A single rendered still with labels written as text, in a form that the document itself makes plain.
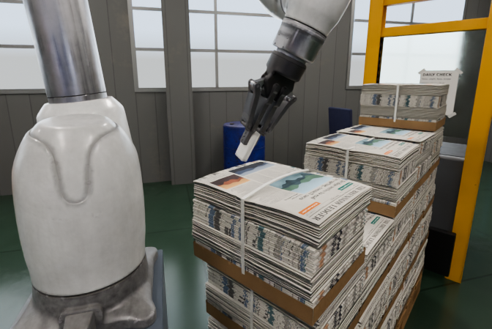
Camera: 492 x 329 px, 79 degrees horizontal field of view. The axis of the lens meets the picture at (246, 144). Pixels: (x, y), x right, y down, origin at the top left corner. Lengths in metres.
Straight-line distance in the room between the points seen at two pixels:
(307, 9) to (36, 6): 0.45
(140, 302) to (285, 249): 0.30
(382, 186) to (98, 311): 0.98
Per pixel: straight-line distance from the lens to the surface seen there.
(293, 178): 0.83
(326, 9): 0.58
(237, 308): 0.94
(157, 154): 3.93
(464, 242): 2.44
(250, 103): 0.59
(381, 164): 1.17
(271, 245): 0.68
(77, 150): 0.42
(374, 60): 2.33
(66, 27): 0.62
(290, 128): 4.23
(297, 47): 0.57
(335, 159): 1.23
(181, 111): 3.67
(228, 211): 0.74
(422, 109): 1.72
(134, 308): 0.49
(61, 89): 0.62
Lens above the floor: 1.33
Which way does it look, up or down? 13 degrees down
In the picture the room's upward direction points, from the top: straight up
